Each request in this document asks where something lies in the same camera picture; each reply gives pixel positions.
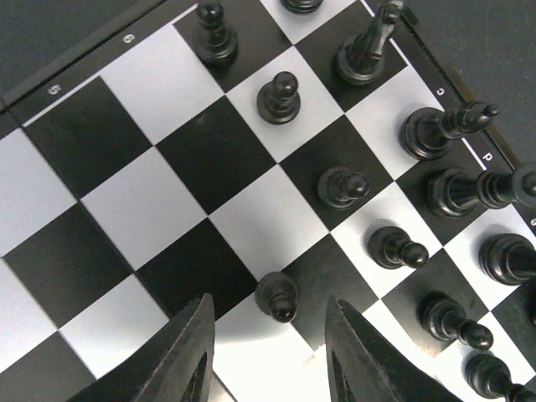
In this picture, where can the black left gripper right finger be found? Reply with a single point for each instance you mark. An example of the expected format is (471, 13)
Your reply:
(362, 365)

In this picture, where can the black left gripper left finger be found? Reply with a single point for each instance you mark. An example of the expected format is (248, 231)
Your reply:
(176, 364)

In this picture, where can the black chess pawn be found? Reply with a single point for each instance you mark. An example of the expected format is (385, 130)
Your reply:
(490, 378)
(302, 6)
(215, 41)
(278, 101)
(341, 187)
(391, 247)
(445, 319)
(277, 295)

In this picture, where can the black chess queen standing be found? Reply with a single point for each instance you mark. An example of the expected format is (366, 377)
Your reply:
(452, 193)

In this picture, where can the black white chess board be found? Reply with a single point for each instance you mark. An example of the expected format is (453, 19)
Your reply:
(139, 179)

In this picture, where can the black chess bishop standing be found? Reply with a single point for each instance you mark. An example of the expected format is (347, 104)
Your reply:
(428, 133)

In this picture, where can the black chess knight standing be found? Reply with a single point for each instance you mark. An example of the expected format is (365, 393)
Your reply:
(360, 59)

